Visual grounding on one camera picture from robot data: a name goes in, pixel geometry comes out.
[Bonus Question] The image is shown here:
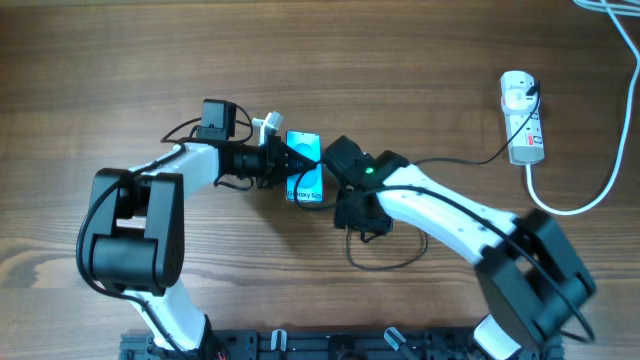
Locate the white USB charger plug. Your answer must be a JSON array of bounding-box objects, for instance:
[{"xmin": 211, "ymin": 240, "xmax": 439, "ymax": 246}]
[{"xmin": 501, "ymin": 85, "xmax": 536, "ymax": 115}]

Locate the black USB charging cable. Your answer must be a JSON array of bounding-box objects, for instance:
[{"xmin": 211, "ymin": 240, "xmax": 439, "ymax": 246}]
[{"xmin": 344, "ymin": 79, "xmax": 542, "ymax": 272}]

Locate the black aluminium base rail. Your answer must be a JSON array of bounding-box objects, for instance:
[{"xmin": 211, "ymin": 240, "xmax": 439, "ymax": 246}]
[{"xmin": 118, "ymin": 327, "xmax": 565, "ymax": 360}]

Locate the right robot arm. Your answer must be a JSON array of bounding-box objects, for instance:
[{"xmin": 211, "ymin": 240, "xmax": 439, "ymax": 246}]
[{"xmin": 322, "ymin": 136, "xmax": 596, "ymax": 359}]

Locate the white power strip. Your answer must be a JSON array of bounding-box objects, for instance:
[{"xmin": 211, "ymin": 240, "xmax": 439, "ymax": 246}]
[{"xmin": 500, "ymin": 70, "xmax": 545, "ymax": 166}]

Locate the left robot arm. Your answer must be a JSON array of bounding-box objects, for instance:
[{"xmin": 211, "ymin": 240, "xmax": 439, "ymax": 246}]
[{"xmin": 76, "ymin": 99, "xmax": 317, "ymax": 359}]

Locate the white power strip cord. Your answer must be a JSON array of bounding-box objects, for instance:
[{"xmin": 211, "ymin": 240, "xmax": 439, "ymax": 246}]
[{"xmin": 524, "ymin": 0, "xmax": 640, "ymax": 217}]

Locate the teal screen Galaxy smartphone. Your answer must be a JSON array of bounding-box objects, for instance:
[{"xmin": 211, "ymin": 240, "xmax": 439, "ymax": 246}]
[{"xmin": 286, "ymin": 130, "xmax": 324, "ymax": 203}]

